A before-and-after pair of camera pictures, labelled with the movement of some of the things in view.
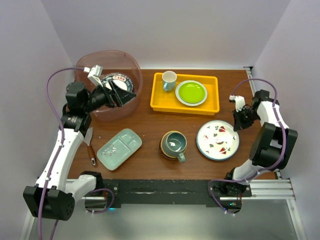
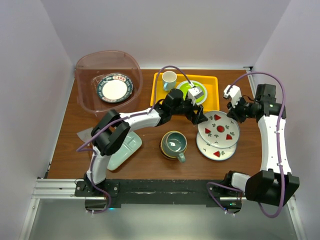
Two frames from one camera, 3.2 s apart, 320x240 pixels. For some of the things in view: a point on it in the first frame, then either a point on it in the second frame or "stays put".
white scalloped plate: (188, 104) stays put
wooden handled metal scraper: (87, 140) stays put
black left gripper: (122, 96) → (198, 118)
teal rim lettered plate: (120, 81) stays put
